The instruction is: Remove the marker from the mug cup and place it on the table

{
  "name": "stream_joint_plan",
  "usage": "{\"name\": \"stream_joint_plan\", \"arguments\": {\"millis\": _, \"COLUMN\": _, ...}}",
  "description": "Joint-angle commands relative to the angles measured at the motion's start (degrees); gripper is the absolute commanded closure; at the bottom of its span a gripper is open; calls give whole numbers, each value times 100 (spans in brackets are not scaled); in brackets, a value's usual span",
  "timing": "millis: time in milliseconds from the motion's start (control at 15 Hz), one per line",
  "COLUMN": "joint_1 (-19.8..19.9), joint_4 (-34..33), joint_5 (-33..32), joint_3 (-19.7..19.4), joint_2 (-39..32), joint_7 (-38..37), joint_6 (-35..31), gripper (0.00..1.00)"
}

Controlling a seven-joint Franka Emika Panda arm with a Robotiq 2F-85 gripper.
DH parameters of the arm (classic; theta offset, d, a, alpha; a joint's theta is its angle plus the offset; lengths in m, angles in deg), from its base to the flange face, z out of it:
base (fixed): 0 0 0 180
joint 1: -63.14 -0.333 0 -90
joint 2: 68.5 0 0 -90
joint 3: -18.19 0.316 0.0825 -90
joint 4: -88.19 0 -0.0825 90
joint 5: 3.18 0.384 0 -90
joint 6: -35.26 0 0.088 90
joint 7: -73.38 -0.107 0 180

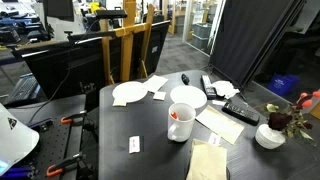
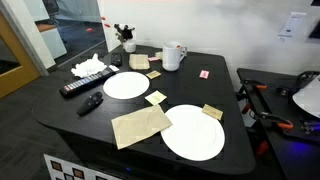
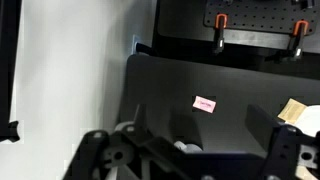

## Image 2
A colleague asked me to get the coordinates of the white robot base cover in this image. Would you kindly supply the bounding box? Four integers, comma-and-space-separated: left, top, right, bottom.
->
292, 75, 320, 118

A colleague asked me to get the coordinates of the pink packet near mug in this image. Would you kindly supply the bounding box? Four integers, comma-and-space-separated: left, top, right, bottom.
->
148, 57, 160, 62

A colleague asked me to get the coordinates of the white ceramic mug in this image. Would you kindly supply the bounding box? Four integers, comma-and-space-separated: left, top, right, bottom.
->
162, 41, 188, 71

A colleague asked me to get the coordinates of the yellow sticky packet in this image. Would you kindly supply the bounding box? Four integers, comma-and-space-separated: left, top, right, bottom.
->
145, 91, 166, 105

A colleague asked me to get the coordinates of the small tan packet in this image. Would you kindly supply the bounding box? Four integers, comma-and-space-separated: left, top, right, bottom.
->
145, 70, 161, 79

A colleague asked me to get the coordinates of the white plate far side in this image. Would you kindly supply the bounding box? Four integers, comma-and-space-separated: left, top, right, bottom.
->
103, 72, 150, 100

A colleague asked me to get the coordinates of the folded brown napkin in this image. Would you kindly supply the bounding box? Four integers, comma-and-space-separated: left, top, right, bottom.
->
129, 54, 150, 70

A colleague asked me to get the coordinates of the pink sugar packet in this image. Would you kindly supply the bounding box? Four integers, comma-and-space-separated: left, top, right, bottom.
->
199, 70, 209, 79

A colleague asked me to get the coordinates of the large brown paper napkin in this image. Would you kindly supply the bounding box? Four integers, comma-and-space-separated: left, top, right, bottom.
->
111, 105, 172, 150

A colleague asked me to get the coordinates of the small brown packet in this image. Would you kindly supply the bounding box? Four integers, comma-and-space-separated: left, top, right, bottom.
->
202, 104, 223, 120

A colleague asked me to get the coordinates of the white plate near robot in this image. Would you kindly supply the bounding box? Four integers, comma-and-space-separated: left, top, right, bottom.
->
161, 105, 225, 161

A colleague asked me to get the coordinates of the small black remote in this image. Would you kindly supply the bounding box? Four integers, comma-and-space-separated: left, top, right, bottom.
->
77, 92, 103, 116

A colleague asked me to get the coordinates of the white vase with dried flowers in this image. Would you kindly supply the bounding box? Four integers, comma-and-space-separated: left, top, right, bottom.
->
114, 24, 136, 53

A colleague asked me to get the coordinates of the long black remote control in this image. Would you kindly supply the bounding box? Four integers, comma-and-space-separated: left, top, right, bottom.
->
59, 67, 116, 98

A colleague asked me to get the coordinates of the crumpled white tissue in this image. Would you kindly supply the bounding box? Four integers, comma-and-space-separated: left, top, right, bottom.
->
71, 53, 106, 78

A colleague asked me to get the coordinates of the checkered calibration board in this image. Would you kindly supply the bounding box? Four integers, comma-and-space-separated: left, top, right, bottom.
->
44, 154, 121, 180

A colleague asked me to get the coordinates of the orange handled clamp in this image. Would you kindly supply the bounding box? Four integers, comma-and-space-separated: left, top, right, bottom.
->
257, 112, 293, 129
241, 79, 267, 89

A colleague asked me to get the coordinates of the wall control panel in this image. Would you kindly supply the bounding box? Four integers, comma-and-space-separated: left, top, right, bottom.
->
278, 12, 306, 37

